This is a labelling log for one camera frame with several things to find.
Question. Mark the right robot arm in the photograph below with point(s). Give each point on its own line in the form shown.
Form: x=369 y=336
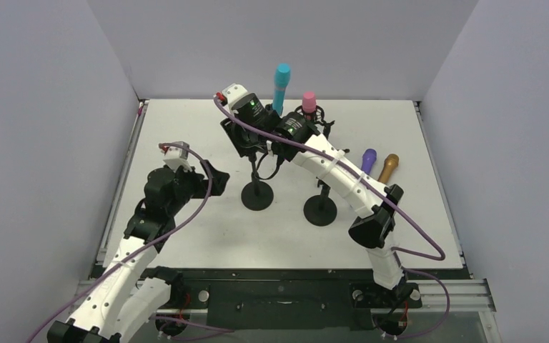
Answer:
x=256 y=128

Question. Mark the cyan microphone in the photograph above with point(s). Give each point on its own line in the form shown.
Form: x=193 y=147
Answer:
x=281 y=80

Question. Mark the black tripod shock mount stand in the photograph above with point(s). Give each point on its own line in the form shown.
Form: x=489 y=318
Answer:
x=317 y=117

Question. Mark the gold microphone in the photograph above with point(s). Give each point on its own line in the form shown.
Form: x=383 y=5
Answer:
x=391 y=162

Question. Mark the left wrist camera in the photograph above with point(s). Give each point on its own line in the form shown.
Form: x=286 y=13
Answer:
x=176 y=156

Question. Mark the aluminium frame rail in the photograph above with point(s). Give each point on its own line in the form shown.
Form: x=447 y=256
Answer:
x=454 y=293

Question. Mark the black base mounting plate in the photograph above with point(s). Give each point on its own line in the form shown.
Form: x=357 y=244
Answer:
x=291 y=316

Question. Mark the gold mic black stand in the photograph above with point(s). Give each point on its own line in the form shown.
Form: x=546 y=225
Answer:
x=256 y=195

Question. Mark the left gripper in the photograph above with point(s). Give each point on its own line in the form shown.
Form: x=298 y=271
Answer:
x=201 y=184

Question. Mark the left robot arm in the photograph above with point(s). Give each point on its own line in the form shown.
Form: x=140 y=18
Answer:
x=113 y=311

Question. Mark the pink microphone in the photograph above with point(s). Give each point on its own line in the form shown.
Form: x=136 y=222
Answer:
x=309 y=105

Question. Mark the purple microphone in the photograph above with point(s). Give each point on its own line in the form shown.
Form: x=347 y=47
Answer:
x=369 y=158

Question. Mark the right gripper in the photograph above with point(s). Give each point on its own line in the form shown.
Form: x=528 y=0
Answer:
x=236 y=139

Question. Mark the purple mic black stand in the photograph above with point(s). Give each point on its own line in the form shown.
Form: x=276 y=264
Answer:
x=320 y=210

